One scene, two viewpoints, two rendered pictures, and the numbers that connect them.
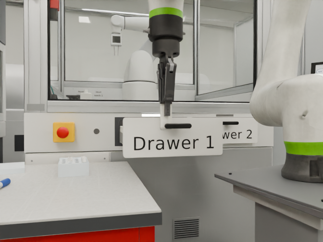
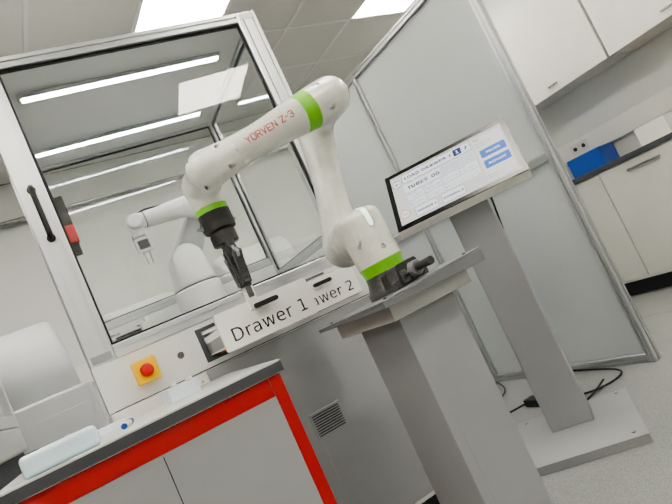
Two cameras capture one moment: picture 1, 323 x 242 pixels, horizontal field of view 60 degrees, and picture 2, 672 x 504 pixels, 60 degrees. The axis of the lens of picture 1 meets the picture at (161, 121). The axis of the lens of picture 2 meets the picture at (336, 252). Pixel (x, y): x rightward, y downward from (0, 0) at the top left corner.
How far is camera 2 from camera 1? 0.86 m
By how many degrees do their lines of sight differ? 14
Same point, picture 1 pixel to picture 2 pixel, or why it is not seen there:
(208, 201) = (339, 378)
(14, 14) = not seen: outside the picture
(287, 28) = (324, 174)
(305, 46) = (390, 146)
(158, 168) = not seen: hidden behind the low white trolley
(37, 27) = (67, 270)
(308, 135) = (370, 259)
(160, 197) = not seen: hidden behind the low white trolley
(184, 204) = (314, 393)
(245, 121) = (339, 273)
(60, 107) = (129, 346)
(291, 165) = (372, 289)
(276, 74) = (333, 218)
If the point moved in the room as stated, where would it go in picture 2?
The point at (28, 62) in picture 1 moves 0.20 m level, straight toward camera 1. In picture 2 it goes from (73, 312) to (85, 295)
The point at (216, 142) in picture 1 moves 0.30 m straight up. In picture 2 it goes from (308, 302) to (266, 209)
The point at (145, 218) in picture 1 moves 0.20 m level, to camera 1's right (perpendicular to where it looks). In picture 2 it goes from (270, 369) to (347, 332)
